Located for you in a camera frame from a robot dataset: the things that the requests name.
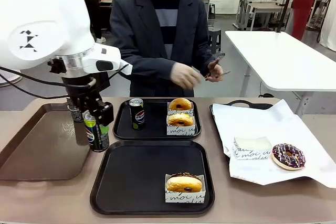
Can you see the grey stool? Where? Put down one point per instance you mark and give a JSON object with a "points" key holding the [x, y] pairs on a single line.
{"points": [[215, 40]]}

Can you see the person in dark blazer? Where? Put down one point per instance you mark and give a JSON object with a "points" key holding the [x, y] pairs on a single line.
{"points": [[139, 37]]}

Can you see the white table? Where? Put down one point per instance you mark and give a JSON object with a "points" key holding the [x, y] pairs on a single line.
{"points": [[283, 58]]}

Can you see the person in grey hoodie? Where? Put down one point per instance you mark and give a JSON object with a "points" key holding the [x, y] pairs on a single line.
{"points": [[95, 6]]}

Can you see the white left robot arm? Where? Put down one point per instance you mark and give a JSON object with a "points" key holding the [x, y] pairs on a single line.
{"points": [[44, 24]]}

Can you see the black Pepsi can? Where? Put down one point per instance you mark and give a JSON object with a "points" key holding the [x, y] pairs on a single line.
{"points": [[98, 138], [137, 115]]}

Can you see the white lab desk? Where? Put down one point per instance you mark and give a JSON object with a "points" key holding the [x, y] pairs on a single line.
{"points": [[262, 5]]}

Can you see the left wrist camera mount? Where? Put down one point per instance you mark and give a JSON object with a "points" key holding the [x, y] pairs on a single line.
{"points": [[127, 68]]}

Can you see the dark serving tongs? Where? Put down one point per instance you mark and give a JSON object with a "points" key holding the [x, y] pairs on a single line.
{"points": [[219, 56]]}

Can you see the person's left hand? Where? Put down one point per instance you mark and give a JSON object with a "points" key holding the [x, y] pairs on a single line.
{"points": [[216, 73]]}

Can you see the glazed donut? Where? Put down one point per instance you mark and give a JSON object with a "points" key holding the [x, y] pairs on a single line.
{"points": [[183, 184], [181, 120], [180, 104]]}

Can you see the chocolate nut donut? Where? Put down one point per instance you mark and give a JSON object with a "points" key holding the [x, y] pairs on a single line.
{"points": [[183, 174]]}

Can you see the chocolate sprinkled donut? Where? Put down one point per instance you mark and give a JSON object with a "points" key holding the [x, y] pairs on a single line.
{"points": [[288, 157]]}

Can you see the person's right hand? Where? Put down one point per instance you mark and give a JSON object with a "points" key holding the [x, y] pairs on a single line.
{"points": [[185, 77]]}

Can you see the person's left forearm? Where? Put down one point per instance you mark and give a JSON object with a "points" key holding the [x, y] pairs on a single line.
{"points": [[203, 60]]}

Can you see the black tray under paper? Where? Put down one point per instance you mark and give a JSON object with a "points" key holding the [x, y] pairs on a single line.
{"points": [[218, 129]]}

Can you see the person in red clothes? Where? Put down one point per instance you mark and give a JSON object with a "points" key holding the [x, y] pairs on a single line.
{"points": [[303, 3]]}

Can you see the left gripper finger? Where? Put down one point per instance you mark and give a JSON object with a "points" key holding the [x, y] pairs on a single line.
{"points": [[105, 113], [76, 111]]}

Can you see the black plastic tray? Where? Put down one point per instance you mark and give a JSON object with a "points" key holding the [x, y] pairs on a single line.
{"points": [[131, 176], [155, 129]]}

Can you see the brown plastic tray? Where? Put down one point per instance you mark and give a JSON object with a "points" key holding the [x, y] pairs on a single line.
{"points": [[39, 150]]}

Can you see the white paper sheet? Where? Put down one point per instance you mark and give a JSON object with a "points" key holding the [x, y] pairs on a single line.
{"points": [[252, 121]]}

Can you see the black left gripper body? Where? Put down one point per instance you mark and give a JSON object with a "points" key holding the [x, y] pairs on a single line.
{"points": [[84, 87]]}

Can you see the person's right forearm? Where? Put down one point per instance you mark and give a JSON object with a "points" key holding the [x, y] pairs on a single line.
{"points": [[147, 61]]}

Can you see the empty printed paper donut box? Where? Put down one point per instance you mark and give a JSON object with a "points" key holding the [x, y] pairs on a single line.
{"points": [[252, 148]]}

